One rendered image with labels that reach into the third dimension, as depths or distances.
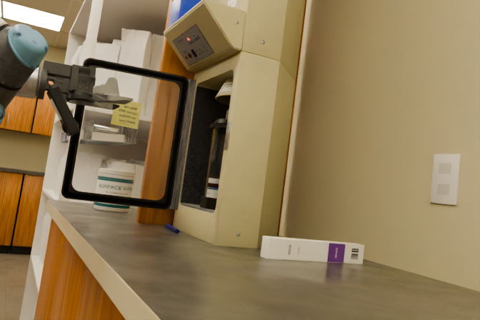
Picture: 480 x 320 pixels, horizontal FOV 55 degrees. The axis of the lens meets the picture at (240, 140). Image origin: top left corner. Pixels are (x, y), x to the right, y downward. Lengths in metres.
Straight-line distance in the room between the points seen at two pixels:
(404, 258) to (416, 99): 0.39
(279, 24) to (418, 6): 0.38
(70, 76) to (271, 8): 0.51
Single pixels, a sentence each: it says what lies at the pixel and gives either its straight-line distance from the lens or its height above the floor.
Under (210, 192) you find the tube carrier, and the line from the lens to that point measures 1.21.
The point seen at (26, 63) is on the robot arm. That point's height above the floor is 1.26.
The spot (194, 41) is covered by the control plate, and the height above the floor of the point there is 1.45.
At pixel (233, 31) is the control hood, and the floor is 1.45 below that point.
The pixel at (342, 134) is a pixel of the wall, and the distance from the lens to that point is 1.44.
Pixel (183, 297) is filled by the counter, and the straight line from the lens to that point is 0.58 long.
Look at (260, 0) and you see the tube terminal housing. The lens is 1.21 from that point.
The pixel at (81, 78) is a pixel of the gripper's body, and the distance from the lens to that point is 1.14.
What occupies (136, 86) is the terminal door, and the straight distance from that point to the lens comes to 1.38.
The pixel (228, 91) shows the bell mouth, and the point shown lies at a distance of 1.23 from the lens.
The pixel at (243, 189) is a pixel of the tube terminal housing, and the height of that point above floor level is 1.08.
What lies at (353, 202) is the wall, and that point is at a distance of 1.37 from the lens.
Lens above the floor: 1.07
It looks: 6 degrees up
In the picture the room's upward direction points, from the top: 7 degrees clockwise
